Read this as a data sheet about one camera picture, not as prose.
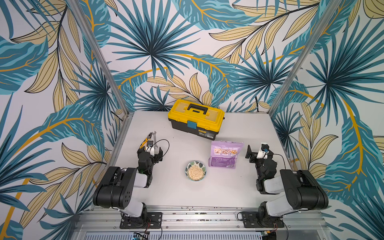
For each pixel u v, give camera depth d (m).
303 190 0.45
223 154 0.82
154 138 1.04
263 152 0.75
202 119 0.95
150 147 0.78
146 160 0.70
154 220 0.73
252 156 0.81
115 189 0.45
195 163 0.88
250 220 0.73
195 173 0.86
